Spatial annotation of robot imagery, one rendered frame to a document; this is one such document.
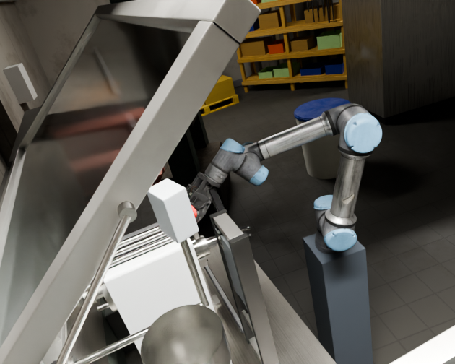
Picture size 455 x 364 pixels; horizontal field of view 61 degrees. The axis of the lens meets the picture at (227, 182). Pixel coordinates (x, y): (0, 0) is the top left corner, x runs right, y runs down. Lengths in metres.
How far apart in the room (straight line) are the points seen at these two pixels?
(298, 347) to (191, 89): 1.20
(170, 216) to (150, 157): 0.39
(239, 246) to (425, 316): 1.87
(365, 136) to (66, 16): 6.60
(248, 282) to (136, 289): 0.29
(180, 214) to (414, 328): 2.10
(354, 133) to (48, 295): 1.10
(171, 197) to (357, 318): 1.45
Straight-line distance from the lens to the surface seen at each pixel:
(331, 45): 6.47
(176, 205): 0.70
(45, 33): 7.56
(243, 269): 1.04
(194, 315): 0.75
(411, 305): 2.76
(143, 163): 0.32
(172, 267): 1.06
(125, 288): 1.06
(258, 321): 1.18
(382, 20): 4.70
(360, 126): 1.31
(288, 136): 1.45
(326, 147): 3.83
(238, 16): 0.32
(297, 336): 1.45
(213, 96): 6.64
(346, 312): 1.94
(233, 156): 1.32
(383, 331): 2.61
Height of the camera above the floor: 2.03
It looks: 28 degrees down
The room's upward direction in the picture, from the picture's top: 14 degrees counter-clockwise
